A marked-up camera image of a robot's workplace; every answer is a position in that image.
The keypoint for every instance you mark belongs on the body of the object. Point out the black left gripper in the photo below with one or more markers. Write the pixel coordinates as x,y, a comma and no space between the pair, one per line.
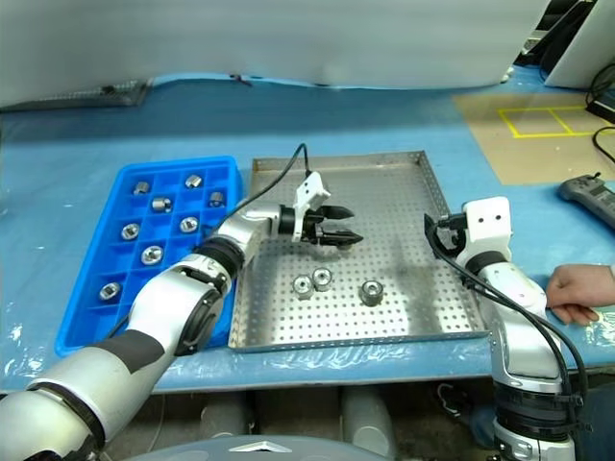
312,225

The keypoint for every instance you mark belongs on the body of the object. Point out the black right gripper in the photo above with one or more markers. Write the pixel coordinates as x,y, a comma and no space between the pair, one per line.
454,235

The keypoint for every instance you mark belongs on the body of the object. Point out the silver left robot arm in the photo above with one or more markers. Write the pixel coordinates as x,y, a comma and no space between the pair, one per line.
163,298

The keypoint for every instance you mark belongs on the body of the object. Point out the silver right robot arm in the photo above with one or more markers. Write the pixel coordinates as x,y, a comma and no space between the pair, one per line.
514,288

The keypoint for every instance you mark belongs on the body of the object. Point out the perforated steel tray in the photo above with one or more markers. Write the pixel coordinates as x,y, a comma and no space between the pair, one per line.
399,269

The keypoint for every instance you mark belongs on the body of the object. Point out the blue compartment tray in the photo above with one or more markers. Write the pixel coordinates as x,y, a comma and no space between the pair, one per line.
103,269

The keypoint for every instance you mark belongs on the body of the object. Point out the black mesh tray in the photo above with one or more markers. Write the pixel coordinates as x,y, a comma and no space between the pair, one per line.
77,96

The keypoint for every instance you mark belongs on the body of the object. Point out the person's bare hand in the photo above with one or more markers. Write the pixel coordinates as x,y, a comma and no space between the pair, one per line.
576,290

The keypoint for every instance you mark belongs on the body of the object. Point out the metal roller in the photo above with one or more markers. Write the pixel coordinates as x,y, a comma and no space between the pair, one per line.
130,231
110,291
153,254
192,181
321,278
302,286
162,203
140,187
216,199
189,224
372,292

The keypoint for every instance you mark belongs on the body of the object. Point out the brown cardboard sheet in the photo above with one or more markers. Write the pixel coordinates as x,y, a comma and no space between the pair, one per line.
523,149

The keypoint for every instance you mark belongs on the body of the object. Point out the grey remote controller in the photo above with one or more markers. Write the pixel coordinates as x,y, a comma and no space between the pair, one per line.
593,194

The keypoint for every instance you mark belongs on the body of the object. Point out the black shoe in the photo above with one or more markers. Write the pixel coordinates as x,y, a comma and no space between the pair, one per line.
454,403

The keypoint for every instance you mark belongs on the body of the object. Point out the grey cylinder under table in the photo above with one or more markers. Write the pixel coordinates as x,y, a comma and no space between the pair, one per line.
367,418
223,418

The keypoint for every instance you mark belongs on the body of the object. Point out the black flat device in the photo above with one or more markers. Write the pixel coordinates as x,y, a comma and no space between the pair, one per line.
603,108

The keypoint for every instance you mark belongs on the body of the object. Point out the white board panel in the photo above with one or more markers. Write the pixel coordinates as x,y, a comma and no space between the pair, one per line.
583,43

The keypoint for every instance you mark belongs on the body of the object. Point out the grey robot torso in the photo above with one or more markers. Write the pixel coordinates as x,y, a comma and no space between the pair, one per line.
259,449

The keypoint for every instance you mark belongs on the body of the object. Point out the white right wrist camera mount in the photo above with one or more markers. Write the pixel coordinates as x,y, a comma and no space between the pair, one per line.
490,225

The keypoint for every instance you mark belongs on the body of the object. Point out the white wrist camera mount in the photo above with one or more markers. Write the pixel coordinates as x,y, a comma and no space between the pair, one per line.
312,186
490,225

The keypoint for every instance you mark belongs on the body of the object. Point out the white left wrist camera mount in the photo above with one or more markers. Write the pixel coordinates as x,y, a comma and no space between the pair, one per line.
312,186

